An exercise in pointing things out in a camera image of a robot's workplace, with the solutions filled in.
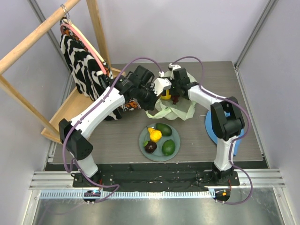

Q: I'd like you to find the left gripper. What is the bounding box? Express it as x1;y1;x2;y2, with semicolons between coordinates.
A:
136;84;162;112

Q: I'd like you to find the fake purple grape bunch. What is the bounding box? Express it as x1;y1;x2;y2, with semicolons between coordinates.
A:
171;95;180;105

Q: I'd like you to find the fake yellow fruit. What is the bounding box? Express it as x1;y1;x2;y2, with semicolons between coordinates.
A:
161;90;172;100

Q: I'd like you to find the pale green plastic bag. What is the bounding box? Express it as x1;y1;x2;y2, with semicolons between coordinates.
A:
145;72;198;120

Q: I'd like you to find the fake dark green avocado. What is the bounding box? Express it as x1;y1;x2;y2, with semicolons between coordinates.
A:
155;123;173;136

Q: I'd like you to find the fake yellow pepper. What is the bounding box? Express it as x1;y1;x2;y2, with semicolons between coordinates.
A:
147;127;162;143

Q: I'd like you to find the fake dark plum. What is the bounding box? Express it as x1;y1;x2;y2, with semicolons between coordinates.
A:
143;140;157;154

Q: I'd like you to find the fake green fruit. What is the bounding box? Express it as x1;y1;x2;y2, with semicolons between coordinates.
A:
162;139;176;156

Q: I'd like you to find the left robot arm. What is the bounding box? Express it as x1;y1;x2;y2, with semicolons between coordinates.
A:
59;66;168;187

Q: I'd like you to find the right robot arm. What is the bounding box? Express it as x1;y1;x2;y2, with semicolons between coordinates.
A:
169;64;245;185

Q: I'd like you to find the blue cloth hat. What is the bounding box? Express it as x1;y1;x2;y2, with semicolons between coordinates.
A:
205;111;241;156

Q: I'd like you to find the grey-blue round plate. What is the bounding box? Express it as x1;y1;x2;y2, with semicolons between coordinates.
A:
138;123;180;162

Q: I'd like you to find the black white patterned garment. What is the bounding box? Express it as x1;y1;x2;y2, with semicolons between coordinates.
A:
60;35;122;121

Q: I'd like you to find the wooden clothes rack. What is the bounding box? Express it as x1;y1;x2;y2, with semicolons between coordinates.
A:
0;0;127;153

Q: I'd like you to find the pink clothes hanger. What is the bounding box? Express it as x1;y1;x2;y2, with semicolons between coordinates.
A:
60;23;109;75

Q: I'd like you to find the cream clothes hanger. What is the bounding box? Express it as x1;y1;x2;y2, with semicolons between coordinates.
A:
67;21;105;63

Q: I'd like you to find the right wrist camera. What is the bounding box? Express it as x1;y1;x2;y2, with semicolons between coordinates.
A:
166;64;187;82

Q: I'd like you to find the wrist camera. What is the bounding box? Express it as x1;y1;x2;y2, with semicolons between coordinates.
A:
153;78;172;96
166;64;187;82

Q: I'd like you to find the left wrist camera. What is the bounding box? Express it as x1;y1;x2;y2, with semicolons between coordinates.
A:
153;78;172;96

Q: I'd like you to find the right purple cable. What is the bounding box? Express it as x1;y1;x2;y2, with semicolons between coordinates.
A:
168;56;253;206

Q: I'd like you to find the purple cable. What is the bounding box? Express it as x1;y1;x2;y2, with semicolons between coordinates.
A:
168;56;253;206
63;56;164;203

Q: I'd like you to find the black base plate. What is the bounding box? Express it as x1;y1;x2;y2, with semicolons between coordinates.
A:
44;161;268;192

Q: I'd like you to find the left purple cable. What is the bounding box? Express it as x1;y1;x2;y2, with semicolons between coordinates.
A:
63;56;164;203

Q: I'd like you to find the white cable duct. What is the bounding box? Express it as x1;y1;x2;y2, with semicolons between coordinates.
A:
39;189;215;200

